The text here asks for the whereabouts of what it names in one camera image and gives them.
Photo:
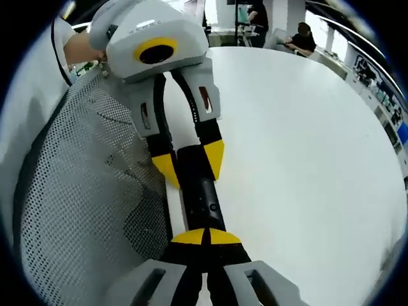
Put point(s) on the person's white shirt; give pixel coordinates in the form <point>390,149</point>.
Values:
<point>65,35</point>

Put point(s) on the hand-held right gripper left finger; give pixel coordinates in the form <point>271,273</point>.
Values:
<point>178,255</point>

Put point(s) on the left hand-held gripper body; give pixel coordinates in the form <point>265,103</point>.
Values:
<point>127,28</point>

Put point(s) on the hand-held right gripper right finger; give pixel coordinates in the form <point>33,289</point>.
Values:
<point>232,255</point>

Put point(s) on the black remote control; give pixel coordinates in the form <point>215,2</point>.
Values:
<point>201,197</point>

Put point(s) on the grey mesh office chair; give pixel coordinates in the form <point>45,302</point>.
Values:
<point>79,197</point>

